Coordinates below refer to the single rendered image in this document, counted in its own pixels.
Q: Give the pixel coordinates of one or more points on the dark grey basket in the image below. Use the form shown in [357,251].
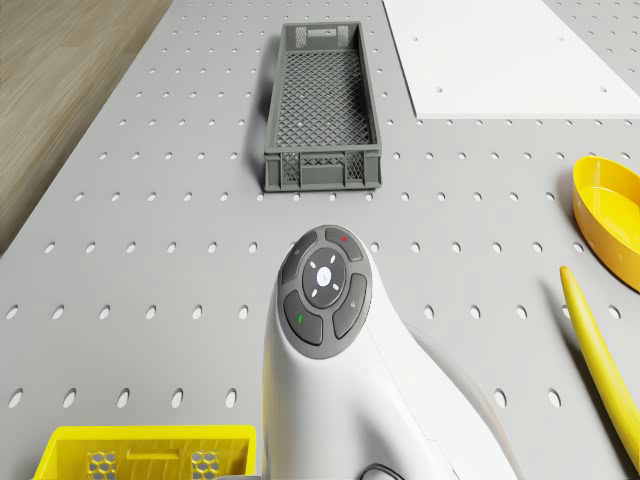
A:
[322,172]

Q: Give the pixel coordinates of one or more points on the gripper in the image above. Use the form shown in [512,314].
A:
[240,476]

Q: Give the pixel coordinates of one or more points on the white board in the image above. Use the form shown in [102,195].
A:
[500,60]

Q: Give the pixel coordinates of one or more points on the banana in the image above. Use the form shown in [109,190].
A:
[600,365]

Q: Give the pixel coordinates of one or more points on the yellow basket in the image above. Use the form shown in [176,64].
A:
[150,442]

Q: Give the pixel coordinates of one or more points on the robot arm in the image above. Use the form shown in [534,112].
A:
[350,400]

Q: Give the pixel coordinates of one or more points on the yellow bowl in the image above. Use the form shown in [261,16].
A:
[607,220]

